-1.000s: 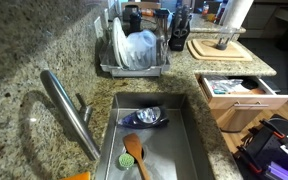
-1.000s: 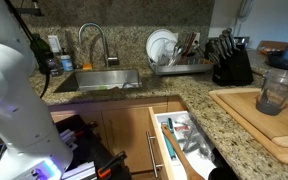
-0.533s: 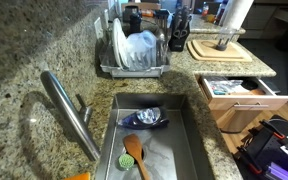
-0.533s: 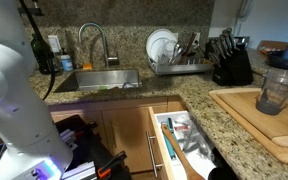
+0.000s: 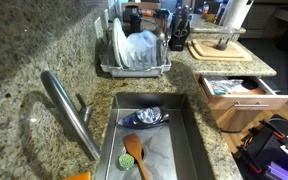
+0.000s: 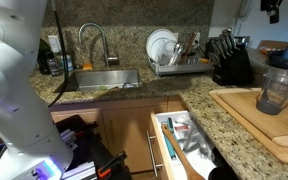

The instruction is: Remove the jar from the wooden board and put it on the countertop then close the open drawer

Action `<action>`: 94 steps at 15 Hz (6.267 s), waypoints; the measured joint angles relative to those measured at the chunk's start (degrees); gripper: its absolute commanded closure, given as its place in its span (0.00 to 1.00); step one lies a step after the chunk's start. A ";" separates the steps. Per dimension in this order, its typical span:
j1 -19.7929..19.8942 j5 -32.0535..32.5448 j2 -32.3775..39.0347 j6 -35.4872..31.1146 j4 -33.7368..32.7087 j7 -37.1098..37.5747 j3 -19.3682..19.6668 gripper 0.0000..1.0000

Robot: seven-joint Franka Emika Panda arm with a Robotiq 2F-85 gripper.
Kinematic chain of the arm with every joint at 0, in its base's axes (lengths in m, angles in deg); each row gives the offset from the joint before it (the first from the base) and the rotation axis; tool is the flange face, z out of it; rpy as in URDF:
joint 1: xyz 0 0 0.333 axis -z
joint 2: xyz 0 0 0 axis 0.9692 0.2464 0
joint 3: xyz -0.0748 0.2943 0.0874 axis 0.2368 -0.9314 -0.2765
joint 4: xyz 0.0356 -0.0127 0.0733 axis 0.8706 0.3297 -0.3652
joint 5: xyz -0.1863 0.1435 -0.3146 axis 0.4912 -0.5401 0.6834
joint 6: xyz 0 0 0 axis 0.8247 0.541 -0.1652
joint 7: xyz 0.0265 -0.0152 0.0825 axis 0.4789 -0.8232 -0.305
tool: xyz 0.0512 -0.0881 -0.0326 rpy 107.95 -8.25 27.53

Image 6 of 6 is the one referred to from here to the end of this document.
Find stainless steel sink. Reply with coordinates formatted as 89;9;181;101
53;68;142;94

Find large wooden cutting board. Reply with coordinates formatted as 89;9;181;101
208;87;288;167

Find metal serving spoon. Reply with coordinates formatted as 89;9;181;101
168;42;187;66

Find small wooden cutting board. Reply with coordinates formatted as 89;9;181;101
216;90;288;149

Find white dinner plate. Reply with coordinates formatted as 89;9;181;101
146;28;179;64

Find white drawer tray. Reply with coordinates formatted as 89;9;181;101
154;110;218;180

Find wide wooden cabinet door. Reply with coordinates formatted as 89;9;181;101
101;104;168;174

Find dark blue bowl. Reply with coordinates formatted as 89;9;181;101
267;49;288;71

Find silver aluminium profile bars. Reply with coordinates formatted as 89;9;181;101
58;128;98;180

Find steel handled knife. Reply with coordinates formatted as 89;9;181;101
226;27;240;51
221;32;235;54
209;39;223;59
216;35;230;58

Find white wall outlet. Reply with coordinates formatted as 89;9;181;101
47;34;62;54
193;31;202;44

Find grey dish rack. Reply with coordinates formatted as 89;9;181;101
147;56;215;77

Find steel gooseneck faucet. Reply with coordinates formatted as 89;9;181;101
78;22;120;68

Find brown wooden utensil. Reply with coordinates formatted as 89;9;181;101
180;32;198;64

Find steel kitchen scissors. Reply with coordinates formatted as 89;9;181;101
207;51;222;68

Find teal handled utensil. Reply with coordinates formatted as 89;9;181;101
162;117;178;159

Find plastic bagged cutlery pile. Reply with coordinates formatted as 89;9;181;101
173;114;215;158

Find wooden drawer with metal handle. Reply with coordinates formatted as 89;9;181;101
146;105;240;180

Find black round utensil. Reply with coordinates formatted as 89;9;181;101
207;148;239;180

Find black countertop appliance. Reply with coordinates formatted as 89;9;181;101
233;35;251;49

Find brown wooden box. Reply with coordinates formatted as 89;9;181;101
257;39;288;56

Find white tub with blue label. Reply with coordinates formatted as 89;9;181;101
59;54;74;72

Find long wooden spoon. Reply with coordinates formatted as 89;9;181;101
161;123;207;180

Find orange sponge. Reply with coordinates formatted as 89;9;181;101
82;62;94;71

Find small clear soap bottle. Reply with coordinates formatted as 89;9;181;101
47;51;64;77

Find black knife block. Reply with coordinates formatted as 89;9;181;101
212;48;255;87

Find orange and black clamp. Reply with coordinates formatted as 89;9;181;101
97;150;128;179

